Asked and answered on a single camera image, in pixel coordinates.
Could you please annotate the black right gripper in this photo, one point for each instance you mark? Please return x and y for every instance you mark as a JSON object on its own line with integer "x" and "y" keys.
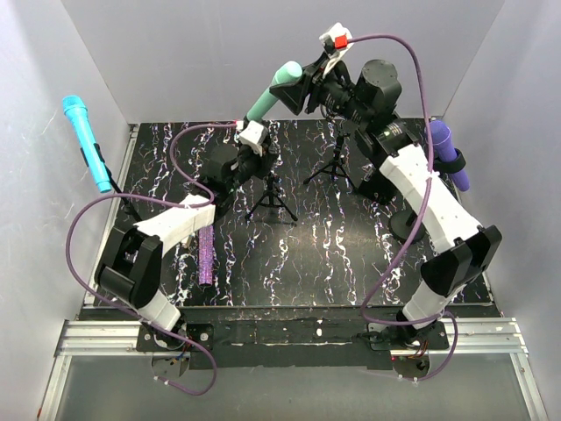
{"x": 293, "y": 94}

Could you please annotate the black shock mount tripod stand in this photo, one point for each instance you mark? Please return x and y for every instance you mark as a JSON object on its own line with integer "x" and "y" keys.
{"x": 334, "y": 168}

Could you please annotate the black slim tripod stand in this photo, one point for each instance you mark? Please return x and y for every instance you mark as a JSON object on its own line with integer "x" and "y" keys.
{"x": 271, "y": 198}

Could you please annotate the purple glitter microphone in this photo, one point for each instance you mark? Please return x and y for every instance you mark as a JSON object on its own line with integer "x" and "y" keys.
{"x": 205, "y": 255}

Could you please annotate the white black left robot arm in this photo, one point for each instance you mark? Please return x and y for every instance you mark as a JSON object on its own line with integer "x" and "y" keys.
{"x": 131, "y": 262}

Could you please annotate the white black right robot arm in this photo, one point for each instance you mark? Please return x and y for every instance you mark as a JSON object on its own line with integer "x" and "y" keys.
{"x": 464, "y": 246}

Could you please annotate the purple toy microphone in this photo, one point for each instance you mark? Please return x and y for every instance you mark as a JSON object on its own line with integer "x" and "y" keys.
{"x": 448, "y": 159}

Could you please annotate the black round base stand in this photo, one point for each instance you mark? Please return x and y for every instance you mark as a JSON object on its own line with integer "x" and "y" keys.
{"x": 401, "y": 224}
{"x": 128, "y": 207}

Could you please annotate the black left round base stand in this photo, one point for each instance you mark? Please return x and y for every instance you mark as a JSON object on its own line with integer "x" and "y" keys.
{"x": 128, "y": 207}

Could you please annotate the cyan toy microphone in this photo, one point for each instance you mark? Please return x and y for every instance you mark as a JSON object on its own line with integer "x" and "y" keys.
{"x": 77, "y": 113}

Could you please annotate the black angled box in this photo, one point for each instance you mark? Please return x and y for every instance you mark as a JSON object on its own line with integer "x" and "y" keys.
{"x": 376, "y": 187}

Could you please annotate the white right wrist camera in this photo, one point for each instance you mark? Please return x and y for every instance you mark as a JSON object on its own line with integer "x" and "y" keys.
{"x": 335, "y": 42}

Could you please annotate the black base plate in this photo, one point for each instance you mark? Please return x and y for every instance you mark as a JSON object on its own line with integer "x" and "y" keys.
{"x": 299, "y": 336}

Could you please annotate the aluminium rail frame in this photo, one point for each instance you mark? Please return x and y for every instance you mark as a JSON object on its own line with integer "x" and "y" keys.
{"x": 99, "y": 375}

